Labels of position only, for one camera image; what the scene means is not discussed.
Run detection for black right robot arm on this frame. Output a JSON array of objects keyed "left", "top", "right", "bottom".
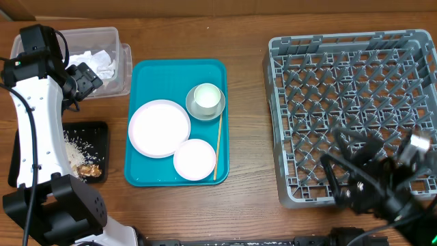
[{"left": 320, "top": 128, "right": 436, "bottom": 245}]

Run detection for white rice pile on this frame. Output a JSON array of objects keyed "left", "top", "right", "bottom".
[{"left": 64, "top": 135, "right": 97, "bottom": 178}]

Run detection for grey saucer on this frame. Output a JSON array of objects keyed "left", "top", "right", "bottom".
[{"left": 186, "top": 85, "right": 226, "bottom": 121}]

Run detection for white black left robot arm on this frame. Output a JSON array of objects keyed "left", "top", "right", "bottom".
[{"left": 1, "top": 25, "right": 145, "bottom": 245}]

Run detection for brown cardboard backdrop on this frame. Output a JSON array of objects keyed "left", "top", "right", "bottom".
[{"left": 1, "top": 0, "right": 436, "bottom": 21}]

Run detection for large pink plate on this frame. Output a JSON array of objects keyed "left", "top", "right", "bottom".
[{"left": 128, "top": 100, "right": 191, "bottom": 159}]

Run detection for white ceramic cup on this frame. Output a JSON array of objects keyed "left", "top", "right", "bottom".
[{"left": 194, "top": 83, "right": 221, "bottom": 115}]

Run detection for clear plastic bin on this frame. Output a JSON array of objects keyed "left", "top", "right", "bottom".
[{"left": 1, "top": 25, "right": 132, "bottom": 106}]

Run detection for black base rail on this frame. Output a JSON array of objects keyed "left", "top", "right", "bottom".
[{"left": 136, "top": 227, "right": 390, "bottom": 246}]

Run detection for teal plastic tray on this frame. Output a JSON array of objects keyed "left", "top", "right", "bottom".
[{"left": 124, "top": 59, "right": 230, "bottom": 187}]

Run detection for wooden chopstick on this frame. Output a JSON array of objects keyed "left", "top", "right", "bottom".
[{"left": 213, "top": 114, "right": 223, "bottom": 181}]

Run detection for black plastic tray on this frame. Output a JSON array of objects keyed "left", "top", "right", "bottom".
[{"left": 8, "top": 121, "right": 110, "bottom": 188}]

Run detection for grey plastic dish rack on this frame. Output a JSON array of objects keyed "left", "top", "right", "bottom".
[{"left": 264, "top": 29, "right": 436, "bottom": 208}]

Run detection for brown food scraps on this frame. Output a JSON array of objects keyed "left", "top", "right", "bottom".
[{"left": 72, "top": 164, "right": 102, "bottom": 178}]

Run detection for large white napkin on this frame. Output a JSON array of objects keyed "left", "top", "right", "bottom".
[{"left": 69, "top": 50, "right": 116, "bottom": 79}]

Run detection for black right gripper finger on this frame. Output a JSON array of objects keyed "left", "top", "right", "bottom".
[
  {"left": 320, "top": 152, "right": 362, "bottom": 205},
  {"left": 333, "top": 128, "right": 384, "bottom": 161}
]

